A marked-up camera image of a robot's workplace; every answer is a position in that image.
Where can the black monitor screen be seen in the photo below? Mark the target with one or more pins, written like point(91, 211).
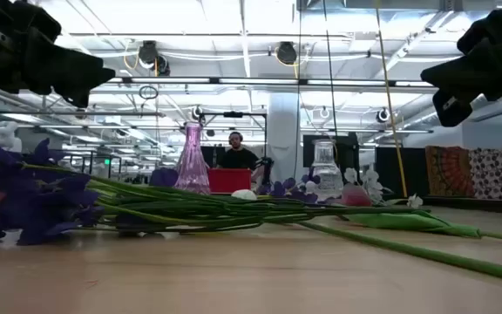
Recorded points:
point(350, 157)

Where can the white blossom flower spray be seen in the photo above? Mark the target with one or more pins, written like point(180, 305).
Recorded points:
point(371, 181)

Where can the clear glass vase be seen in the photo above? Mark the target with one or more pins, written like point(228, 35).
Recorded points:
point(327, 174)

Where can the white dotted cloth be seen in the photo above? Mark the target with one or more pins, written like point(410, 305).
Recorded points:
point(499, 174)

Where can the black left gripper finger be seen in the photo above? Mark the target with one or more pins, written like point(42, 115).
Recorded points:
point(68, 92)
point(81, 67)

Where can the black stand frame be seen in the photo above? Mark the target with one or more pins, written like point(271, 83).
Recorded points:
point(233, 114)

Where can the black partition panel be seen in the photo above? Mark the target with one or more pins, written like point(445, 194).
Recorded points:
point(384, 174)

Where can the long silver overhead rail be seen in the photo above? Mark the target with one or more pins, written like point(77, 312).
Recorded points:
point(255, 81)

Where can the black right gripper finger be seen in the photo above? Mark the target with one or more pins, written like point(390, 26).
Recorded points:
point(464, 72)
point(456, 109)

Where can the white figure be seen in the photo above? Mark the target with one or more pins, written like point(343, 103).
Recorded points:
point(7, 135)

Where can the small black robot arm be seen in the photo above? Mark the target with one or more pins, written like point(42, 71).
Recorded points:
point(267, 168)

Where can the purple blossom flower spray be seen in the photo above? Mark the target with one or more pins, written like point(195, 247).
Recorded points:
point(50, 205)
point(279, 189)

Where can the person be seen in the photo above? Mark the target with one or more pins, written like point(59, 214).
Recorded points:
point(238, 159)

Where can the black ceiling spotlight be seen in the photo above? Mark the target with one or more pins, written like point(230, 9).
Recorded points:
point(382, 115)
point(148, 52)
point(286, 53)
point(324, 112)
point(197, 113)

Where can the short silver overhead rail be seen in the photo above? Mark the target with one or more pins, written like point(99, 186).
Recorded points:
point(59, 113)

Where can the pink glass vase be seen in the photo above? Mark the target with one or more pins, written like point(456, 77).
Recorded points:
point(192, 165)

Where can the red box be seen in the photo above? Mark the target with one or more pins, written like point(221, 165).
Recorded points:
point(229, 181)

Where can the orange mandala cloth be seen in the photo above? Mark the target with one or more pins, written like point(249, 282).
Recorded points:
point(449, 172)

